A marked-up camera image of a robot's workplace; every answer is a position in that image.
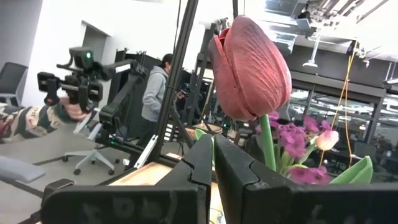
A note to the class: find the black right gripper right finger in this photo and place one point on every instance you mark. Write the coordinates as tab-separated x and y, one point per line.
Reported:
311	205

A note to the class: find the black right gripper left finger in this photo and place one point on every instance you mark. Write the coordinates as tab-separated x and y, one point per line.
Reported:
124	205

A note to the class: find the purple artificial flower bunch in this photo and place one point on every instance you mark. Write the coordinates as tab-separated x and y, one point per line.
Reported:
293	144

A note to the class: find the pink artificial tulip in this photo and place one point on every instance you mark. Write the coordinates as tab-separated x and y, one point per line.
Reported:
328	140

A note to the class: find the dark red artificial tulip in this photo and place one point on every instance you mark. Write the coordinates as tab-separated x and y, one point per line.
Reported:
252	71

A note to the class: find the person's forearm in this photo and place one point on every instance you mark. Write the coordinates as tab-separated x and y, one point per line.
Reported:
28	121

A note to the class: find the white office chair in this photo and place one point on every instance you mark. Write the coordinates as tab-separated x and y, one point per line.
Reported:
90	155

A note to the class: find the person's hand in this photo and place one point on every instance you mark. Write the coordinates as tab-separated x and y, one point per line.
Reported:
73	110

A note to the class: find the grey padded seat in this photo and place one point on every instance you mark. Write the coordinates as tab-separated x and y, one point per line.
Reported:
18	169

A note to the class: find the person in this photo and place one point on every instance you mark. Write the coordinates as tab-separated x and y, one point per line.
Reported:
154	93

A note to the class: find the black metal background rack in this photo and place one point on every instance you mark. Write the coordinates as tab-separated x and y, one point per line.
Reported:
335	79

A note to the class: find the white ceiling lamp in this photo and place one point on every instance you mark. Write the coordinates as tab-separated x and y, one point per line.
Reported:
311	63

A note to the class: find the dark grey office chair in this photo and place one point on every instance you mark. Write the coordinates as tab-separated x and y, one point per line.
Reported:
11	77

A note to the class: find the black aluminium rig frame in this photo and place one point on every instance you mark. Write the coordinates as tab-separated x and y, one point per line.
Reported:
175	77

